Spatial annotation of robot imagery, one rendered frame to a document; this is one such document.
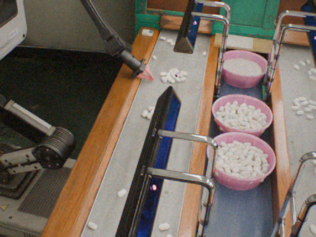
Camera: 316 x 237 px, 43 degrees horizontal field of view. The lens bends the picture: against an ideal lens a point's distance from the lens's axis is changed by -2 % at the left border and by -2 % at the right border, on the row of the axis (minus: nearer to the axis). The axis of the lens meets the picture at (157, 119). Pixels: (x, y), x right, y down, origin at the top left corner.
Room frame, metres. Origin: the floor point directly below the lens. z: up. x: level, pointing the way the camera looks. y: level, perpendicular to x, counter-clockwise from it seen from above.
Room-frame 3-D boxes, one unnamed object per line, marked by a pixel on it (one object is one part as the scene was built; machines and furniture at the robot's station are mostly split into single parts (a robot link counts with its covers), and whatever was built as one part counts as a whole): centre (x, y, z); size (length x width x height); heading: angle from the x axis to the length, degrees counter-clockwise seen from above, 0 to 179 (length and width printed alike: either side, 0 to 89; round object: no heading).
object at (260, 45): (2.10, -0.46, 0.77); 0.33 x 0.15 x 0.01; 82
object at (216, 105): (1.45, -0.37, 0.72); 0.27 x 0.27 x 0.10
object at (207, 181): (0.78, -0.07, 0.90); 0.20 x 0.19 x 0.45; 172
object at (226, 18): (1.74, -0.21, 0.90); 0.20 x 0.19 x 0.45; 172
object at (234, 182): (1.17, -0.33, 0.72); 0.27 x 0.27 x 0.10
